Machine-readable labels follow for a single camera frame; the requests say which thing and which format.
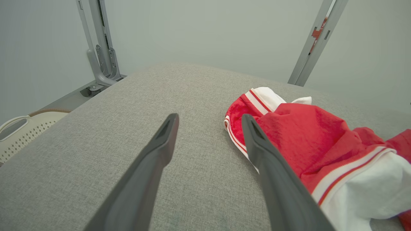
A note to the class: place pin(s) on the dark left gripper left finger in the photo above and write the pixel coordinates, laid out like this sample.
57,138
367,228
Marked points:
138,186

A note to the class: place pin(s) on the grey metal wheeled stand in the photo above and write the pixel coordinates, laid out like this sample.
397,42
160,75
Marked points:
101,41

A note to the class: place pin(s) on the black caster wheel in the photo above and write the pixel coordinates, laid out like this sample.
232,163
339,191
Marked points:
86,92

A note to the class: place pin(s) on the cream perforated laundry basket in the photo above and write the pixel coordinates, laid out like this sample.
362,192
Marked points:
29,131

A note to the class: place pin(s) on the grey metal double post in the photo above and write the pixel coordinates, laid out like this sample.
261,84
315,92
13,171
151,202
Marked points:
318,41

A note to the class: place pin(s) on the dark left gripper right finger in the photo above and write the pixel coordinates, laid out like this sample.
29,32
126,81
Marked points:
282,192

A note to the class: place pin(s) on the red white jersey shirt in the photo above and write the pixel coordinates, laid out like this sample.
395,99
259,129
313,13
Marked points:
314,138

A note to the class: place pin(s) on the red sticker on post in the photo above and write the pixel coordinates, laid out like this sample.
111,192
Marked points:
317,33

